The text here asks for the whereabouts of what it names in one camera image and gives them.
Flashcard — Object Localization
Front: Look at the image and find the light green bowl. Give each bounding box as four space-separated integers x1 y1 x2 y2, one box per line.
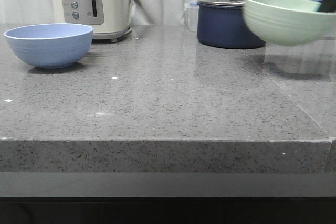
243 0 335 46

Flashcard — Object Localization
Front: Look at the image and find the blue bowl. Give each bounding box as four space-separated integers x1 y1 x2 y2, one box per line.
4 23 93 69

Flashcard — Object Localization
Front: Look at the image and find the dark blue saucepan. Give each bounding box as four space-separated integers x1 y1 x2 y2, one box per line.
197 5 267 49

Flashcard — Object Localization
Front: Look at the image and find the clear plastic container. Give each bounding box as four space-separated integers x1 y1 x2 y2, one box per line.
184 0 198 32

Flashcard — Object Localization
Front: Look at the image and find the cream white toaster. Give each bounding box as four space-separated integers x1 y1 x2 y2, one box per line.
52 0 131 42

